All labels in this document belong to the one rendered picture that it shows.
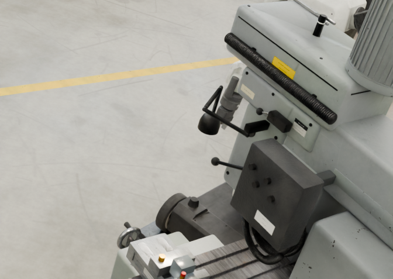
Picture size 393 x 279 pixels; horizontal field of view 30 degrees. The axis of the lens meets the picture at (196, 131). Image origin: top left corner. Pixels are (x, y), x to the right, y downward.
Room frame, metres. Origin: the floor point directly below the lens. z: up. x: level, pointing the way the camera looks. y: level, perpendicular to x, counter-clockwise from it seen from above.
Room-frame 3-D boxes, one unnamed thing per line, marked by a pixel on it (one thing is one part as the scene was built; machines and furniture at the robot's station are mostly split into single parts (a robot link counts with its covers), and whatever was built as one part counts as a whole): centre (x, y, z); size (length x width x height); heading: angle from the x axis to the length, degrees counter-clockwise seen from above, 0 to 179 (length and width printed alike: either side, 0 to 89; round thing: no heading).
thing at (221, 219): (2.85, -0.36, 0.59); 0.64 x 0.52 x 0.33; 149
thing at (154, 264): (1.87, -0.05, 1.02); 0.15 x 0.06 x 0.04; 134
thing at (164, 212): (2.78, -0.01, 0.50); 0.20 x 0.05 x 0.20; 149
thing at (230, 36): (1.87, -0.17, 1.79); 0.45 x 0.04 x 0.04; 47
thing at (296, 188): (1.55, -0.24, 1.62); 0.20 x 0.09 x 0.21; 47
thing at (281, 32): (1.99, -0.26, 1.81); 0.47 x 0.26 x 0.16; 47
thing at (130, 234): (2.34, 0.11, 0.63); 0.16 x 0.12 x 0.12; 47
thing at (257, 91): (1.97, -0.28, 1.68); 0.34 x 0.24 x 0.10; 47
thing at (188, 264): (1.83, -0.09, 1.04); 0.06 x 0.05 x 0.06; 134
